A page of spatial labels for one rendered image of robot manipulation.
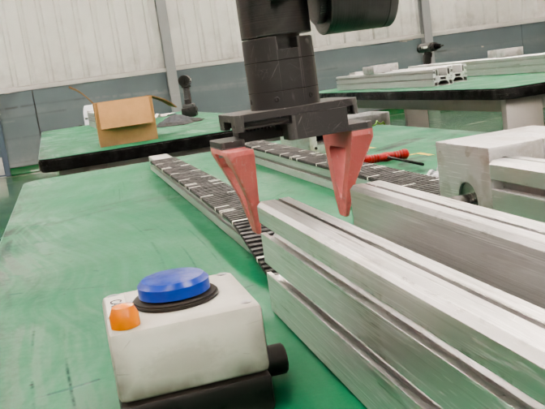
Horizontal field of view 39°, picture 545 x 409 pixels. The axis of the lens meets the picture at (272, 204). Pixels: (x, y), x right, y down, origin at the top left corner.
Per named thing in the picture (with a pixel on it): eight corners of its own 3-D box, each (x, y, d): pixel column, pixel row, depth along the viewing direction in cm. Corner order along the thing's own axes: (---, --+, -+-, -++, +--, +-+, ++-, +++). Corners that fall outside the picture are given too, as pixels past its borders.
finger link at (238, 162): (327, 228, 61) (312, 111, 59) (242, 245, 59) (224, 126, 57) (299, 216, 67) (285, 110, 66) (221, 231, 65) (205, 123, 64)
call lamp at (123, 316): (110, 324, 39) (106, 302, 39) (139, 318, 40) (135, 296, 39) (111, 333, 38) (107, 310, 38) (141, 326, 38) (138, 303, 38)
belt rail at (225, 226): (150, 170, 168) (148, 156, 168) (168, 166, 169) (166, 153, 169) (249, 253, 77) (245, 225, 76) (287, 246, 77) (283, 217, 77)
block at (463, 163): (421, 248, 69) (409, 145, 68) (539, 224, 72) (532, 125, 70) (471, 270, 61) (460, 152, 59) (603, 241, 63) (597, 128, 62)
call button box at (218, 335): (118, 389, 46) (99, 290, 45) (270, 355, 49) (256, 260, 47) (127, 447, 39) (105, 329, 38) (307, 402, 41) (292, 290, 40)
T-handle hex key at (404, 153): (361, 165, 129) (360, 155, 128) (407, 157, 130) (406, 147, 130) (397, 174, 113) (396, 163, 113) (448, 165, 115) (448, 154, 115)
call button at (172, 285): (138, 307, 44) (132, 273, 44) (206, 293, 45) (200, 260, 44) (145, 326, 40) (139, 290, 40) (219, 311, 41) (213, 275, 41)
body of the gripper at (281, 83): (361, 119, 61) (349, 25, 59) (238, 139, 58) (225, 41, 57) (331, 118, 67) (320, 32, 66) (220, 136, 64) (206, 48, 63)
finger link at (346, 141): (384, 216, 62) (371, 102, 61) (303, 233, 60) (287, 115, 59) (352, 205, 69) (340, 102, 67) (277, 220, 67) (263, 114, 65)
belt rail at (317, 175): (233, 156, 173) (231, 143, 172) (250, 152, 174) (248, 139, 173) (421, 220, 81) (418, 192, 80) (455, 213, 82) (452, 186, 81)
